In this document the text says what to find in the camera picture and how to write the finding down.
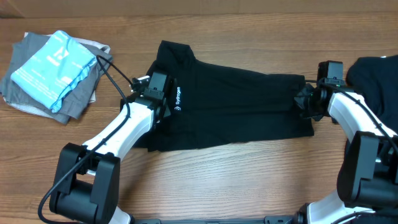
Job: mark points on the black polo shirt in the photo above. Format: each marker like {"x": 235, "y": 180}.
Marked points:
{"x": 212, "y": 105}

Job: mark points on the folded dark grey shirt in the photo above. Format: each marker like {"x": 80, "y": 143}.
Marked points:
{"x": 73, "y": 104}

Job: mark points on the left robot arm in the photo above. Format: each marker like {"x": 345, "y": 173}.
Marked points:
{"x": 86, "y": 183}

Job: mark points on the pile of black clothes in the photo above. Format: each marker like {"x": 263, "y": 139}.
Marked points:
{"x": 368, "y": 101}

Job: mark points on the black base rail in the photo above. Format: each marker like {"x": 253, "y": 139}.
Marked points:
{"x": 266, "y": 220}

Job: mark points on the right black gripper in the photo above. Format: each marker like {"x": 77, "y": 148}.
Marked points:
{"x": 298, "y": 99}

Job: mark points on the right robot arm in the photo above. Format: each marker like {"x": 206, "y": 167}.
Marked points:
{"x": 366, "y": 187}

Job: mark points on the folded light blue shirt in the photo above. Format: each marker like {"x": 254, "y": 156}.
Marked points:
{"x": 54, "y": 70}

